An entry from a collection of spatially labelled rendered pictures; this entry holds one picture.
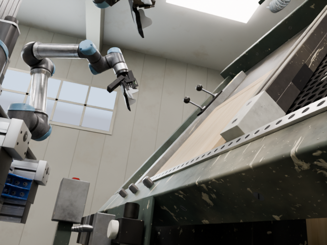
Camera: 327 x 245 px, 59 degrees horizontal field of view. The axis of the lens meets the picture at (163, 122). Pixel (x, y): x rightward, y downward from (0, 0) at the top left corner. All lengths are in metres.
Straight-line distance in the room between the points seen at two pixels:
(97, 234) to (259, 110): 0.55
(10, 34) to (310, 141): 1.32
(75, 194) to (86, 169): 3.13
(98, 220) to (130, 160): 3.68
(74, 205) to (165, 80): 4.07
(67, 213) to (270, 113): 0.97
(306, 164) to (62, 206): 1.11
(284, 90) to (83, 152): 4.02
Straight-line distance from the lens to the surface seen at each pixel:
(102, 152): 4.55
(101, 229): 0.89
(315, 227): 0.68
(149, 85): 5.09
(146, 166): 1.53
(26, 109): 1.55
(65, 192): 1.36
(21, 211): 1.40
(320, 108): 0.43
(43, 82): 1.79
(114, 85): 1.55
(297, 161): 0.39
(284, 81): 0.73
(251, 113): 0.62
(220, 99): 1.57
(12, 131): 0.95
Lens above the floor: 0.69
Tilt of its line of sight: 23 degrees up
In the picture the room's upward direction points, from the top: 7 degrees clockwise
